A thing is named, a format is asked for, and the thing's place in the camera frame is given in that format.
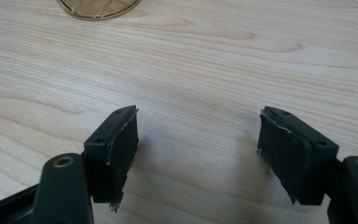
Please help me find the round brown cardboard disc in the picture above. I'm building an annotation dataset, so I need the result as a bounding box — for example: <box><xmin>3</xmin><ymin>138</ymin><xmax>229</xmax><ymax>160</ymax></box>
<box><xmin>55</xmin><ymin>0</ymin><xmax>142</xmax><ymax>21</ymax></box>

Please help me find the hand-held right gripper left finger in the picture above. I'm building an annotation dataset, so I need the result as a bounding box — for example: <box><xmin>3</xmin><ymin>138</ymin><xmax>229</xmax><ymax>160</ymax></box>
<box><xmin>83</xmin><ymin>105</ymin><xmax>140</xmax><ymax>214</ymax></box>

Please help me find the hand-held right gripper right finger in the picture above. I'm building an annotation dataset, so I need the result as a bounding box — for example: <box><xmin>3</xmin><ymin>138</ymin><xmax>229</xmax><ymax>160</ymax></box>
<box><xmin>256</xmin><ymin>105</ymin><xmax>340</xmax><ymax>206</ymax></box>

